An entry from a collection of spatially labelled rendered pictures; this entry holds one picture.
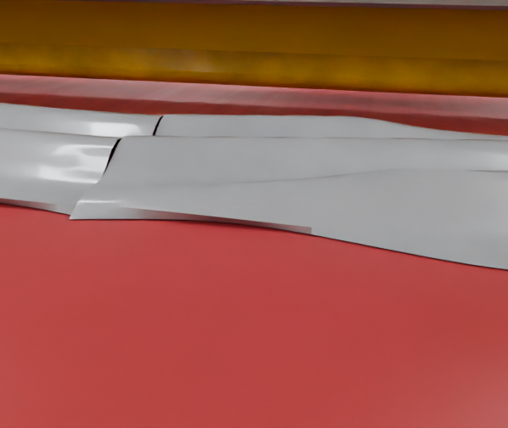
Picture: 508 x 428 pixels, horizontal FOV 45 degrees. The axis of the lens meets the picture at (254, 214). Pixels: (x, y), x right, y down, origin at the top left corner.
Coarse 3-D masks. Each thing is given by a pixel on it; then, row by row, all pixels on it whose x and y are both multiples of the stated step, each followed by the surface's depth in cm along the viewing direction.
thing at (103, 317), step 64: (448, 128) 16; (64, 256) 8; (128, 256) 8; (192, 256) 8; (256, 256) 8; (320, 256) 8; (384, 256) 8; (0, 320) 6; (64, 320) 6; (128, 320) 6; (192, 320) 6; (256, 320) 7; (320, 320) 7; (384, 320) 7; (448, 320) 7; (0, 384) 5; (64, 384) 5; (128, 384) 5; (192, 384) 5; (256, 384) 5; (320, 384) 5; (384, 384) 6; (448, 384) 6
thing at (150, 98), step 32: (0, 96) 20; (32, 96) 20; (64, 96) 20; (96, 96) 20; (128, 96) 20; (160, 96) 20; (192, 96) 21; (224, 96) 21; (0, 224) 9; (32, 224) 9; (0, 256) 8
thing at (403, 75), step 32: (0, 64) 20; (32, 64) 20; (64, 64) 20; (96, 64) 20; (128, 64) 20; (160, 64) 19; (192, 64) 19; (224, 64) 19; (256, 64) 19; (288, 64) 19; (320, 64) 18; (352, 64) 18; (384, 64) 18; (416, 64) 18; (448, 64) 18; (480, 64) 18; (480, 96) 18
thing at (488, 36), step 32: (0, 0) 20; (32, 0) 20; (0, 32) 20; (32, 32) 20; (64, 32) 20; (96, 32) 19; (128, 32) 19; (160, 32) 19; (192, 32) 19; (224, 32) 19; (256, 32) 18; (288, 32) 18; (320, 32) 18; (352, 32) 18; (384, 32) 18; (416, 32) 18; (448, 32) 17; (480, 32) 17
